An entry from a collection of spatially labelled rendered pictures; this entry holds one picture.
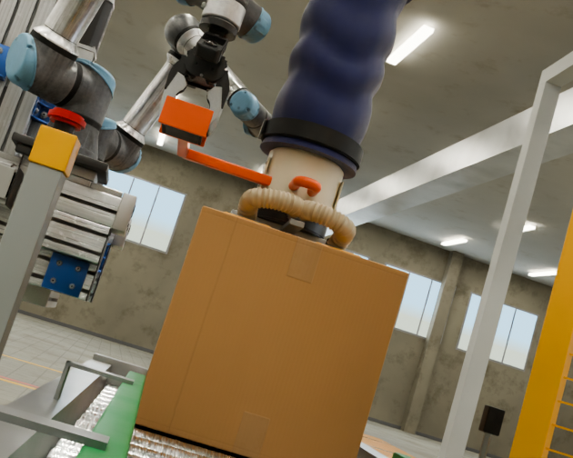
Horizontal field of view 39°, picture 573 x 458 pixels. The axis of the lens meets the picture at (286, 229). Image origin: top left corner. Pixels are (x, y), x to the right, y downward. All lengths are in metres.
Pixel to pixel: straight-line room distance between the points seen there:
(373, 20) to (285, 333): 0.73
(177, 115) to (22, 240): 0.35
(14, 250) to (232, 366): 0.43
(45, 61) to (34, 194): 0.51
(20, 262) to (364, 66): 0.81
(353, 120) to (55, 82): 0.69
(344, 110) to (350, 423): 0.65
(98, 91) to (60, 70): 0.11
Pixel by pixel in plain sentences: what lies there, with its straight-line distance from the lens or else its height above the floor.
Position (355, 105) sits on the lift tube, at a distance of 1.75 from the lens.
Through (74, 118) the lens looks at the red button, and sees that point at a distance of 1.52.
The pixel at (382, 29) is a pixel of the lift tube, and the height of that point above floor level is 1.47.
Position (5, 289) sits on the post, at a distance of 1.50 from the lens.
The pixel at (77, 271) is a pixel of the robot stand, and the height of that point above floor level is 0.78.
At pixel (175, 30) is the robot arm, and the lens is 2.51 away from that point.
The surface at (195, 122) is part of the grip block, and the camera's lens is 1.43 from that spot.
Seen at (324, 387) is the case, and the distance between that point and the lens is 1.48.
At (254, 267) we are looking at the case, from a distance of 1.46.
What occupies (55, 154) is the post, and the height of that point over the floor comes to 0.96.
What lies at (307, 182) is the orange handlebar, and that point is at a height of 1.08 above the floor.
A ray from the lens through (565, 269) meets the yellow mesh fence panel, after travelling 1.46.
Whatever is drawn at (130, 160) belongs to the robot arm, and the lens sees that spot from 2.63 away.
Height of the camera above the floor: 0.73
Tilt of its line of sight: 9 degrees up
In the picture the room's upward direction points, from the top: 17 degrees clockwise
